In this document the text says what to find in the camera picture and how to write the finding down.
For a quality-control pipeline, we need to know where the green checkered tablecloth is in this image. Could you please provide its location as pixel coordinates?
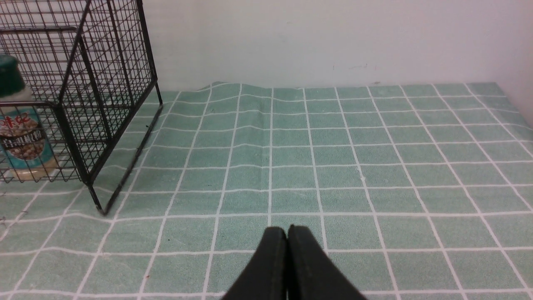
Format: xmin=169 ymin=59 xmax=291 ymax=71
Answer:
xmin=1 ymin=83 xmax=532 ymax=300

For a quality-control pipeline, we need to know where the black wire mesh shelf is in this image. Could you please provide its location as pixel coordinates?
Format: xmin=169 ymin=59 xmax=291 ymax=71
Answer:
xmin=1 ymin=0 xmax=164 ymax=216

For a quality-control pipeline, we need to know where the green cap seasoning bottle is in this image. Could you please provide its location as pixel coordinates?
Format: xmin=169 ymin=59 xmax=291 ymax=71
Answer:
xmin=0 ymin=54 xmax=58 ymax=181

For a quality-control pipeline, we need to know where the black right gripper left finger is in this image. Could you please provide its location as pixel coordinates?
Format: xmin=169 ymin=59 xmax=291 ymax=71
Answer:
xmin=223 ymin=227 xmax=287 ymax=300

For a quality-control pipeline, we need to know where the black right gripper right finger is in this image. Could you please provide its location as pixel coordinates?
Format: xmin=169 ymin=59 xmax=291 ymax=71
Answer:
xmin=287 ymin=225 xmax=366 ymax=300

